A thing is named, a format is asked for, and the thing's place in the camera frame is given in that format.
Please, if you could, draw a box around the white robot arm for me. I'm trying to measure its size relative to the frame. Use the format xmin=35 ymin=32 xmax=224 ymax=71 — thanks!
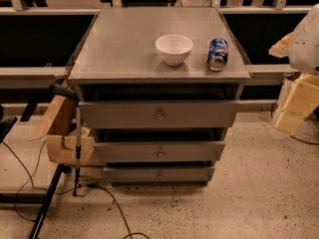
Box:
xmin=269 ymin=4 xmax=319 ymax=133

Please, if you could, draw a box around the white bowl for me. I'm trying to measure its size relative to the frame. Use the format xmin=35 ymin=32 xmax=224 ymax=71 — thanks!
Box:
xmin=156 ymin=34 xmax=193 ymax=66

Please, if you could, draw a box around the open cardboard box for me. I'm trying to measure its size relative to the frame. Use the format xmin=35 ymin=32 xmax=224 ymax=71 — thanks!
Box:
xmin=28 ymin=80 xmax=101 ymax=166

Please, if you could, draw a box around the grey middle drawer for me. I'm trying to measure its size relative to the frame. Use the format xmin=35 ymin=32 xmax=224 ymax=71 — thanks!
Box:
xmin=94 ymin=141 xmax=224 ymax=162

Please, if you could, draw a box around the grey top drawer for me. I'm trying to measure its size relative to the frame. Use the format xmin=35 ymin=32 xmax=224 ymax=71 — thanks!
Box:
xmin=80 ymin=101 xmax=239 ymax=129

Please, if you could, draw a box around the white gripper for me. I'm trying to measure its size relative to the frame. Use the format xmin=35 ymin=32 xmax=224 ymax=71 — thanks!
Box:
xmin=269 ymin=33 xmax=319 ymax=133

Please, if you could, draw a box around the black floor cable left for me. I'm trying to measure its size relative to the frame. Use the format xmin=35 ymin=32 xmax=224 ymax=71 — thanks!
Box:
xmin=0 ymin=138 xmax=76 ymax=223

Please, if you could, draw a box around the blue soda can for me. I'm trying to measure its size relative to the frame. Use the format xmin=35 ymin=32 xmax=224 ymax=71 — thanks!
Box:
xmin=207 ymin=38 xmax=228 ymax=72

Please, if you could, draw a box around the green-handled metal pole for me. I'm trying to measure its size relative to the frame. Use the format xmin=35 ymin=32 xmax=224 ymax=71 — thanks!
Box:
xmin=50 ymin=84 xmax=81 ymax=196

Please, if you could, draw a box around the black floor cable centre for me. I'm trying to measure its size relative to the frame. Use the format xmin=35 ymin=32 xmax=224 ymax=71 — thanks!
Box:
xmin=78 ymin=182 xmax=152 ymax=239

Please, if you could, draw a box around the grey drawer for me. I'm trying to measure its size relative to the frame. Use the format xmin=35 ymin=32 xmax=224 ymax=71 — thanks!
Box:
xmin=104 ymin=166 xmax=214 ymax=183
xmin=80 ymin=101 xmax=239 ymax=129
xmin=94 ymin=141 xmax=224 ymax=162

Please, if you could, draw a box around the grey three-drawer cabinet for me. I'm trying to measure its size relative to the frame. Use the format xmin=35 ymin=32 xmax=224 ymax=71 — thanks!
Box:
xmin=67 ymin=6 xmax=252 ymax=186

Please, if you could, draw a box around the black floor cable right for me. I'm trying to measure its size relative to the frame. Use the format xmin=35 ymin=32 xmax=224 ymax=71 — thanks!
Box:
xmin=269 ymin=99 xmax=319 ymax=146

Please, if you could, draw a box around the black metal stand leg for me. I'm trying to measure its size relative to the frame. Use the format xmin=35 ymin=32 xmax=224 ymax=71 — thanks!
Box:
xmin=28 ymin=164 xmax=65 ymax=239

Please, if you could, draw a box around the black floor cable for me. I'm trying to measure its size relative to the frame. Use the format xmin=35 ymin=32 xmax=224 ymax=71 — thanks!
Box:
xmin=0 ymin=138 xmax=76 ymax=223
xmin=78 ymin=182 xmax=152 ymax=239
xmin=269 ymin=99 xmax=319 ymax=146

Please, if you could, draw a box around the grey bottom drawer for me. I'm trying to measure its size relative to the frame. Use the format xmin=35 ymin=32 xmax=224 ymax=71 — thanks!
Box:
xmin=104 ymin=166 xmax=214 ymax=183

